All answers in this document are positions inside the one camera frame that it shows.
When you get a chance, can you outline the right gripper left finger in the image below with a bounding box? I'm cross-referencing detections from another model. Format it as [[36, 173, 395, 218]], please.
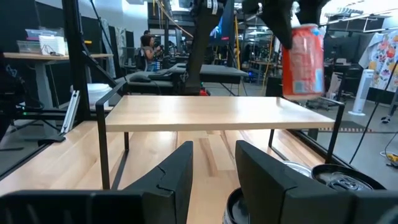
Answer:
[[0, 141, 195, 224]]

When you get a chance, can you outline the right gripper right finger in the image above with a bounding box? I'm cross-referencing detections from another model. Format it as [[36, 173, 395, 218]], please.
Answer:
[[234, 139, 398, 224]]

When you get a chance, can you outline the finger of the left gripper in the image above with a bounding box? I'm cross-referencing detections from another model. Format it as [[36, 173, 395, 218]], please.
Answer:
[[241, 0, 295, 50], [295, 0, 331, 26]]

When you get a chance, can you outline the silver Diet Coke can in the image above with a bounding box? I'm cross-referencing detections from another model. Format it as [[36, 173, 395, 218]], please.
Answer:
[[281, 160, 313, 179]]

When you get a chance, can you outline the orange-red soda can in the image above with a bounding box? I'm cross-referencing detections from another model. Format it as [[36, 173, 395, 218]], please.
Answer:
[[281, 23, 326, 101]]

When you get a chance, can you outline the blue banner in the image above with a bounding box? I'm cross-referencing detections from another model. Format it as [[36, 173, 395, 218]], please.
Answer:
[[208, 0, 236, 47]]

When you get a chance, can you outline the black work table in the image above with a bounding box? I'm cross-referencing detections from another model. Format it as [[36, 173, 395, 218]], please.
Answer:
[[114, 63, 249, 96]]

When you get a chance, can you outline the floral cloth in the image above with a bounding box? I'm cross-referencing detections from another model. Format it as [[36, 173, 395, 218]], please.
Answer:
[[358, 29, 398, 93]]

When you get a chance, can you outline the white tower fan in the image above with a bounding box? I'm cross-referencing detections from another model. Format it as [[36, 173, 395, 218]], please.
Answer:
[[348, 68, 376, 117]]

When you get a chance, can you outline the white bucket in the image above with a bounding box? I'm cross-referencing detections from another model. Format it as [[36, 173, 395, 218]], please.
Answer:
[[70, 83, 113, 110]]

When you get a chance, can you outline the wooden standing desk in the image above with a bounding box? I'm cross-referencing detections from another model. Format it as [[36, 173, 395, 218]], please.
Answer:
[[2, 52, 114, 138]]

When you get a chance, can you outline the white box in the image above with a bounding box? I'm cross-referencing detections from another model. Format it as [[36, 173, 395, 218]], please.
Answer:
[[38, 34, 67, 57]]

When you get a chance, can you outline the clear plastic storage box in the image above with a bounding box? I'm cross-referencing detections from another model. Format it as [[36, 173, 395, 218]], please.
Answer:
[[16, 40, 40, 54], [25, 28, 65, 41]]

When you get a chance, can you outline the silver aluminium bracket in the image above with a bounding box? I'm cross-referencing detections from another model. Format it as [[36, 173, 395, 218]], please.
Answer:
[[60, 90, 81, 135]]

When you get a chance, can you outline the yellow hanging cable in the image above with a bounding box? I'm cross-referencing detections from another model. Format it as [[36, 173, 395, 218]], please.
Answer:
[[154, 0, 194, 38]]

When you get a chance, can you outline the black cable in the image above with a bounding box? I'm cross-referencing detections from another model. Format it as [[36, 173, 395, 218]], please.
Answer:
[[348, 60, 398, 165]]

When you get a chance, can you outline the wooden shelf black metal frame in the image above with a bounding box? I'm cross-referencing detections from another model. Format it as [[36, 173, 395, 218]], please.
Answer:
[[95, 81, 346, 190]]

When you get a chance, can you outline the black aluminium rig frame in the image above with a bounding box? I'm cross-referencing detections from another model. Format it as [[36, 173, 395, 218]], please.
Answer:
[[0, 0, 355, 181]]

